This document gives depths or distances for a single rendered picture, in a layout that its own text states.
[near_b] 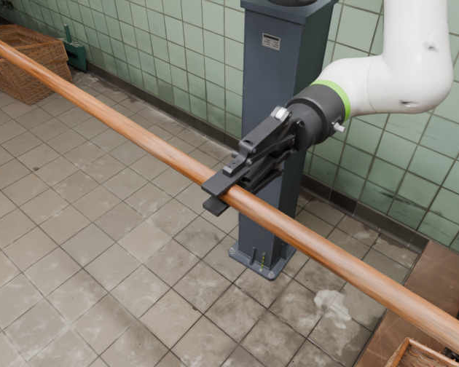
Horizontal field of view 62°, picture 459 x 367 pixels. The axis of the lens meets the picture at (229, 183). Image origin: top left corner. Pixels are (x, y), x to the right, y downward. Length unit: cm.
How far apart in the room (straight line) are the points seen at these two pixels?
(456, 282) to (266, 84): 82
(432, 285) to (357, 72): 77
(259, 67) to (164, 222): 113
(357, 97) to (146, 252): 147
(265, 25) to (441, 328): 90
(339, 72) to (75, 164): 203
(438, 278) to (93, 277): 143
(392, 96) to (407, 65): 5
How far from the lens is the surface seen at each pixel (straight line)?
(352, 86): 71
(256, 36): 118
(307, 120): 63
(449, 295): 131
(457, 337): 47
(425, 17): 68
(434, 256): 137
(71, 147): 269
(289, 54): 114
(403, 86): 67
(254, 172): 60
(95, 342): 180
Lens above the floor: 159
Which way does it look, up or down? 45 degrees down
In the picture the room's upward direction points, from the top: straight up
